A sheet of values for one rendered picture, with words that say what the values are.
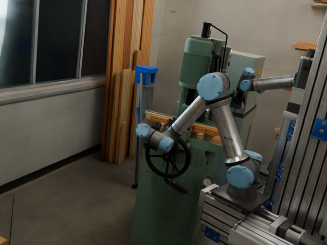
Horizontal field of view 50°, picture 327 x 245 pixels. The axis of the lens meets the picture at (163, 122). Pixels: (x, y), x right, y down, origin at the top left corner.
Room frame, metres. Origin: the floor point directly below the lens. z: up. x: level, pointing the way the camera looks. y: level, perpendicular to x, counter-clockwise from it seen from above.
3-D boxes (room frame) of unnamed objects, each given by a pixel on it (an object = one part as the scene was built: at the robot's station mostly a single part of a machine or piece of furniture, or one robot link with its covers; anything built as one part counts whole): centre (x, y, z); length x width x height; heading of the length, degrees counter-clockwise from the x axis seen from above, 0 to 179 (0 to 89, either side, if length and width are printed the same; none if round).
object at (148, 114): (2.35, -0.16, 0.93); 0.60 x 0.02 x 0.05; 75
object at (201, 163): (2.45, -0.18, 0.76); 0.57 x 0.45 x 0.09; 165
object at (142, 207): (2.45, -0.18, 0.36); 0.58 x 0.45 x 0.71; 165
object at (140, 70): (3.20, 0.18, 0.58); 0.27 x 0.25 x 1.16; 67
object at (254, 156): (1.62, -0.44, 0.98); 0.13 x 0.12 x 0.14; 157
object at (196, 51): (2.33, -0.15, 1.35); 0.18 x 0.18 x 0.31
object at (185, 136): (2.15, -0.10, 0.92); 0.15 x 0.13 x 0.09; 75
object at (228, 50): (2.60, -0.37, 1.40); 0.10 x 0.06 x 0.16; 165
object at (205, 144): (2.23, -0.13, 0.87); 0.61 x 0.30 x 0.06; 75
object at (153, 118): (2.32, -0.21, 0.92); 0.62 x 0.02 x 0.04; 75
